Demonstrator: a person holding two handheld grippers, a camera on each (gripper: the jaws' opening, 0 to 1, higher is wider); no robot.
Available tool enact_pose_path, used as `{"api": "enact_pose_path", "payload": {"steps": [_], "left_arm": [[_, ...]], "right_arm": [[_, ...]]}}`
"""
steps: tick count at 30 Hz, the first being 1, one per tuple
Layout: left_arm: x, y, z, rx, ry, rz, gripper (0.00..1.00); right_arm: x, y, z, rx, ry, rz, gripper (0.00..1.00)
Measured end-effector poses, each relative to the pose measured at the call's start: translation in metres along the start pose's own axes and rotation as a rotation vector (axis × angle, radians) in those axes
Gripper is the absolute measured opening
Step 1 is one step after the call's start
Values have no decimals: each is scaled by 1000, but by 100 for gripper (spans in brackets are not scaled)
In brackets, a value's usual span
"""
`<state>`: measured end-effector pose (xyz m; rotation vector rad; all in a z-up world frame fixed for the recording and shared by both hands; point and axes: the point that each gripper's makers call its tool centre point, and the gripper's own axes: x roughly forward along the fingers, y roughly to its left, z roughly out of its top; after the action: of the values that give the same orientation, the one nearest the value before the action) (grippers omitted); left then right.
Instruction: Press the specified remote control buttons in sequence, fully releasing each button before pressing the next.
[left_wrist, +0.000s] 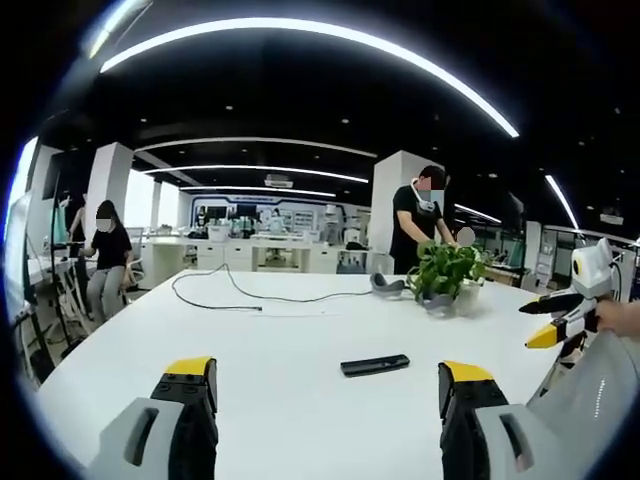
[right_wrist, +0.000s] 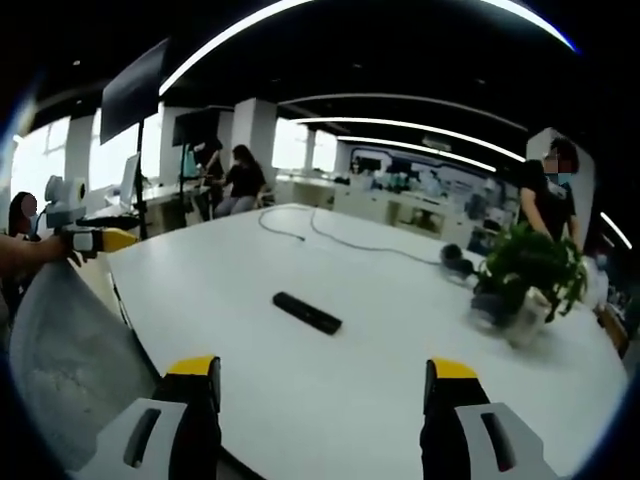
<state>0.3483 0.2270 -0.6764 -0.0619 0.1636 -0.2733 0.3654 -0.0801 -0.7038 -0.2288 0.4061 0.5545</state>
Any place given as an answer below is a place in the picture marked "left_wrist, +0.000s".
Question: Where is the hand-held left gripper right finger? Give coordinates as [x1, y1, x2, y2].
[438, 359, 558, 480]

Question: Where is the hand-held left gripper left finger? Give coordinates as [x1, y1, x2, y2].
[84, 356, 220, 480]

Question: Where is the black remote control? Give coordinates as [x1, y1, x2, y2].
[340, 353, 412, 379]

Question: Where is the person's right hand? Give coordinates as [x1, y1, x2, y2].
[596, 298, 640, 333]

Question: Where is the short ceiling light strip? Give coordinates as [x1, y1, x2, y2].
[543, 173, 582, 232]

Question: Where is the person's grey clothing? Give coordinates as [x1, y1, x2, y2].
[526, 328, 640, 480]

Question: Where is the green potted plant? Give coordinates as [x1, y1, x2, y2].
[406, 239, 490, 317]

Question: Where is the white office chair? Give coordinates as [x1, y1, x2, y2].
[121, 227, 147, 294]

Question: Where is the grey headset device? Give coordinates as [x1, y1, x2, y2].
[369, 272, 407, 302]

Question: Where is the white office desk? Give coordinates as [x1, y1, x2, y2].
[140, 235, 232, 291]

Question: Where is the white pillar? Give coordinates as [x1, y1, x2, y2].
[85, 141, 135, 246]
[369, 149, 432, 251]

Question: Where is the thin ceiling light strip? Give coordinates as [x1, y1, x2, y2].
[141, 164, 370, 185]

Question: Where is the long curved ceiling light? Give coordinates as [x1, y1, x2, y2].
[98, 17, 522, 140]

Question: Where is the black cable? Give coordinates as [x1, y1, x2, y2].
[171, 263, 377, 314]

